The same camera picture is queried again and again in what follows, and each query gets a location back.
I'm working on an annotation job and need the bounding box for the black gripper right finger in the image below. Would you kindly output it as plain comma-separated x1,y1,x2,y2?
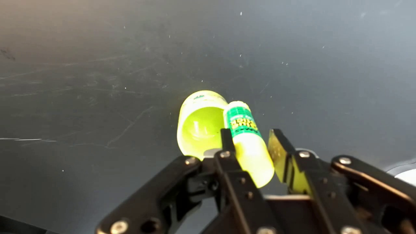
266,127,416,234

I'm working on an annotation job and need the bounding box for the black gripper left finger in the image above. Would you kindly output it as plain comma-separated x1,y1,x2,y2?
95,127,279,234

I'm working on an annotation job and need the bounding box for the yellow green glue stick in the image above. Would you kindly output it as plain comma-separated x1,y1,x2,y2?
222,100,275,190

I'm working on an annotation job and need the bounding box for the yellow printed mug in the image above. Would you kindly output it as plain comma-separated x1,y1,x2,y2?
175,88,230,161

